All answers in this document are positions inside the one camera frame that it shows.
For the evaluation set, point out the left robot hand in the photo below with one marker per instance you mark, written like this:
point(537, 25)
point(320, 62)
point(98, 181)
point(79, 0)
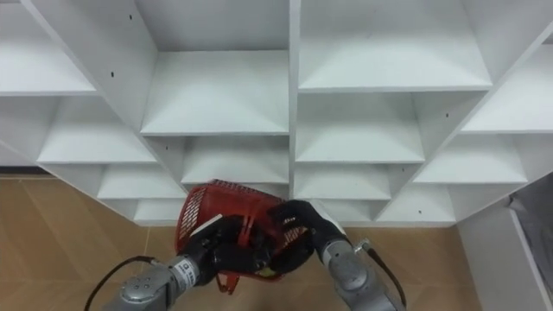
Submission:
point(224, 250)

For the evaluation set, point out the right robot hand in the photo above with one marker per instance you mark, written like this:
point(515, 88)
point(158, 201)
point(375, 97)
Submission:
point(313, 224)

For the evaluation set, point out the red plastic mesh basket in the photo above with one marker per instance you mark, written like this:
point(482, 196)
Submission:
point(224, 203)

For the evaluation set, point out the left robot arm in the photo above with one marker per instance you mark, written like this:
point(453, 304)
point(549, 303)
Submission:
point(147, 289)

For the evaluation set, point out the white cubby shelf unit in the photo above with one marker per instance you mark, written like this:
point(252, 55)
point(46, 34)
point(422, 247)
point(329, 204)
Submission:
point(358, 65)

